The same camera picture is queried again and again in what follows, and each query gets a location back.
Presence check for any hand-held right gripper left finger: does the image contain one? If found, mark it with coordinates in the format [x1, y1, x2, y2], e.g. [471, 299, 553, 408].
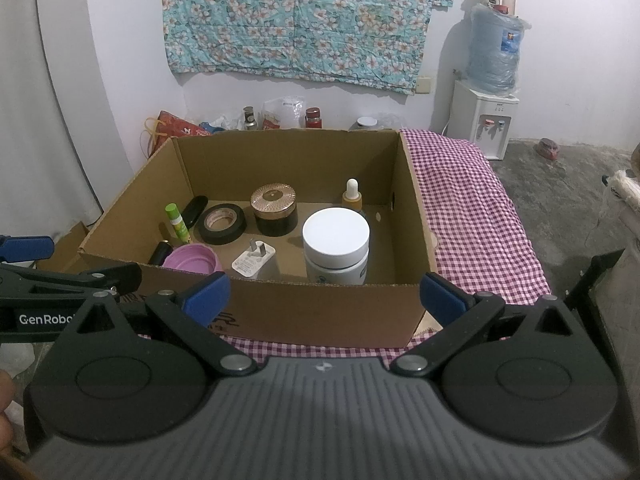
[75, 271, 253, 377]

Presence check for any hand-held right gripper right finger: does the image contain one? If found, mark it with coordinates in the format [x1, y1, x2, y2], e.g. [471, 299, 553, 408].
[390, 272, 573, 378]

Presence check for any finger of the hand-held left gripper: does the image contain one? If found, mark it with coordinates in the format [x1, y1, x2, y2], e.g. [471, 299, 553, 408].
[0, 261, 142, 306]
[0, 235, 55, 264]

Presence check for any pink round container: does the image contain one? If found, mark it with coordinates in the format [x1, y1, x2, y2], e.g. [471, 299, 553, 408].
[162, 243, 223, 276]

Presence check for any white charger plug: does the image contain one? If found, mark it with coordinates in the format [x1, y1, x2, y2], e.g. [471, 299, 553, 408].
[231, 238, 275, 280]

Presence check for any small black tube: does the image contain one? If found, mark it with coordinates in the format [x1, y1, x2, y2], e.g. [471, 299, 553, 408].
[148, 240, 173, 267]

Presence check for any black tape roll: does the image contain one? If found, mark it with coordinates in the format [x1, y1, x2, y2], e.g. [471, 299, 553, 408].
[198, 203, 247, 246]

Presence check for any green glue stick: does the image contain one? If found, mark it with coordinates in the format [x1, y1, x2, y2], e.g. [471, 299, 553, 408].
[165, 203, 191, 242]

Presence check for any black oval case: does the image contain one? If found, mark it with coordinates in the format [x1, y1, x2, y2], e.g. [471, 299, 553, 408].
[180, 195, 209, 235]

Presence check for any brown cardboard box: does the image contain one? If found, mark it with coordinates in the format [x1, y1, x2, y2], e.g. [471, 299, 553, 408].
[77, 129, 441, 350]

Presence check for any black jar gold lid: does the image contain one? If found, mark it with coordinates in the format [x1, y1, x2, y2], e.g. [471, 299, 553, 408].
[250, 183, 299, 237]

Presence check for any white lidded jar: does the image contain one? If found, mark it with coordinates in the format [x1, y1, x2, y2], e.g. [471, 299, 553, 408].
[301, 208, 371, 286]

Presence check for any amber dropper bottle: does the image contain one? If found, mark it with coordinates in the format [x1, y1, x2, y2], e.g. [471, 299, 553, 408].
[341, 178, 362, 213]

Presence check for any person's left hand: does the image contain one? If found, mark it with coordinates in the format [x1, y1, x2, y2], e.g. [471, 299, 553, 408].
[0, 370, 15, 457]

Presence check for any flat cardboard piece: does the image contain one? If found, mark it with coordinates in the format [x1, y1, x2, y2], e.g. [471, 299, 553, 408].
[35, 221, 91, 273]

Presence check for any purple white checkered cloth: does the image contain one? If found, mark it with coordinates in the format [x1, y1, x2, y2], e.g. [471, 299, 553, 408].
[135, 129, 551, 361]

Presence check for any white curtain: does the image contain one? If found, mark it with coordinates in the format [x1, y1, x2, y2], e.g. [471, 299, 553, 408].
[0, 0, 103, 233]

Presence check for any blue white plastic bag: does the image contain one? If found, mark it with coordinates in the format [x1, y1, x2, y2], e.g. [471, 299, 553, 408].
[200, 116, 241, 133]

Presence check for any red plastic bag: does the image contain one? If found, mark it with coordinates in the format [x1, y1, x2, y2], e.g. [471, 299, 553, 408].
[145, 110, 213, 161]

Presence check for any clear plastic bag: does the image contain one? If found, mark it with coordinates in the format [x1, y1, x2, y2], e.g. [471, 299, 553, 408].
[262, 96, 306, 130]
[375, 112, 406, 132]

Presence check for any white water dispenser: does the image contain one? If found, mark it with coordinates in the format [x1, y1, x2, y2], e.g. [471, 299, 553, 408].
[447, 80, 521, 162]

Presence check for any white frayed cloth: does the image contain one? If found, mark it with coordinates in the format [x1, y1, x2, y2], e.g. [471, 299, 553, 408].
[602, 170, 640, 211]

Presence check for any blue water jug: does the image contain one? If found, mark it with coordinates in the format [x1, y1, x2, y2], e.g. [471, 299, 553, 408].
[466, 2, 531, 96]

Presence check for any teal floral cloth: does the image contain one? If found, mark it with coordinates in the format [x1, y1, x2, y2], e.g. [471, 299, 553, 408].
[161, 0, 455, 96]

